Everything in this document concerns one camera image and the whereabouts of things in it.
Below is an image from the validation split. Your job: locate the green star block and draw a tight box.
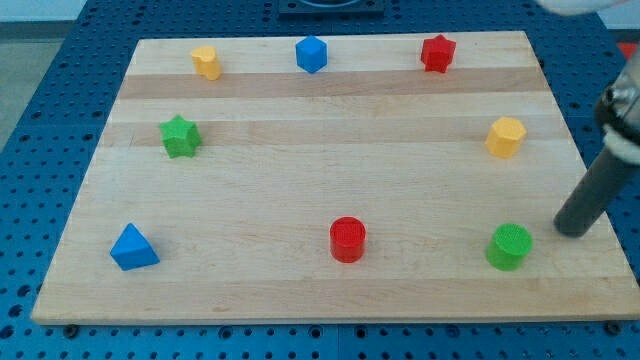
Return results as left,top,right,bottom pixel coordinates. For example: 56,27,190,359
159,115,202,158

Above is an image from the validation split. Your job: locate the wooden board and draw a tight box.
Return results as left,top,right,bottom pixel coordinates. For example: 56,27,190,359
32,31,639,326

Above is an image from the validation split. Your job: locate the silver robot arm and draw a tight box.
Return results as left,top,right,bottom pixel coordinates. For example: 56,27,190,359
594,48,639,166

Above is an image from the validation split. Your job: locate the green cylinder block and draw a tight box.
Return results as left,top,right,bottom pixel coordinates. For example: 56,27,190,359
485,223,533,271

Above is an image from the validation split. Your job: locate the blue cube block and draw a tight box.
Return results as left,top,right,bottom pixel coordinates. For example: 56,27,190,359
295,36,328,74

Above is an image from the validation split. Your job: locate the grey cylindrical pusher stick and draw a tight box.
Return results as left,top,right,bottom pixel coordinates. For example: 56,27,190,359
553,147,639,238

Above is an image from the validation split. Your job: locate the red cylinder block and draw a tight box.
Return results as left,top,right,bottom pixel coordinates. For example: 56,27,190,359
329,216,366,263

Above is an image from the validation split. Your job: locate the blue triangle block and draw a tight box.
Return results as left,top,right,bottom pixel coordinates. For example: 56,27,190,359
110,223,160,271

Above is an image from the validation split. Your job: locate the yellow hexagon block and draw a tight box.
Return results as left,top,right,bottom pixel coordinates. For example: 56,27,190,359
485,117,527,159

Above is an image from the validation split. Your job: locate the red star block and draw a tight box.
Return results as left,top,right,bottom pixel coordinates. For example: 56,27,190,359
420,34,457,73

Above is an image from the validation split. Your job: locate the yellow heart block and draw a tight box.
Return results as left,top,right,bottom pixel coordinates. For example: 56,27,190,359
190,46,222,81

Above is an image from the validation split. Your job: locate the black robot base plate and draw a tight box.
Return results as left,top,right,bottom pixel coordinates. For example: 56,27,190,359
274,0,385,17

